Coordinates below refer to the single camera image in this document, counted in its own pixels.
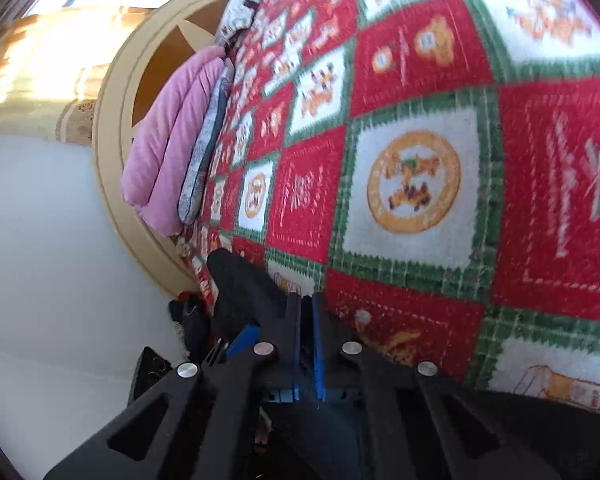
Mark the beige wooden headboard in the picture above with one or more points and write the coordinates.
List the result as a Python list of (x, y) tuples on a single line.
[(111, 110)]

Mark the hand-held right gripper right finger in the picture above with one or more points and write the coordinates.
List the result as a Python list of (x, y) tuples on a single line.
[(319, 355)]

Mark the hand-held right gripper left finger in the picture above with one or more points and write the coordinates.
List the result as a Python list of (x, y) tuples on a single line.
[(296, 355)]

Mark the blue-grey patterned pillow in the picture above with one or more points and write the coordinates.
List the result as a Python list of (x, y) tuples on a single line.
[(202, 160)]

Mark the folded pink quilt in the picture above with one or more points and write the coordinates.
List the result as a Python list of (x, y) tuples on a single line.
[(165, 150)]

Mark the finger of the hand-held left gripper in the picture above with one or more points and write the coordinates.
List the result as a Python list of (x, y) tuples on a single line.
[(242, 340)]

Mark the black pants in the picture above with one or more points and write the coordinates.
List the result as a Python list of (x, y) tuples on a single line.
[(240, 280)]

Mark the white patterned pillow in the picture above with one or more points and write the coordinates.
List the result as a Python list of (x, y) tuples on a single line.
[(240, 5)]

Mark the wide yellow curtain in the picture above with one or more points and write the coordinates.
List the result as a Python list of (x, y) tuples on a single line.
[(45, 70)]

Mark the red checkered printed blanket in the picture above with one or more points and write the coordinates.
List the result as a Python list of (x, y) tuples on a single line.
[(410, 110)]

